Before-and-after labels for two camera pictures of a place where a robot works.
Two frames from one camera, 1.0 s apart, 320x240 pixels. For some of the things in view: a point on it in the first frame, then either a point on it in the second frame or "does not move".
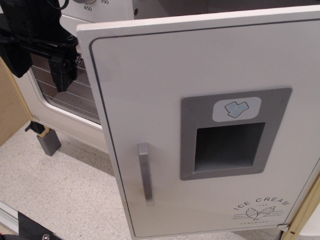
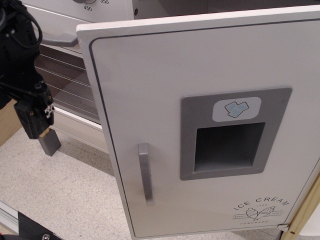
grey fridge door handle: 143,151 does not move
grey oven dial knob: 81,1 does not move
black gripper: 51,39 to 27,85
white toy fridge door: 213,120 does not move
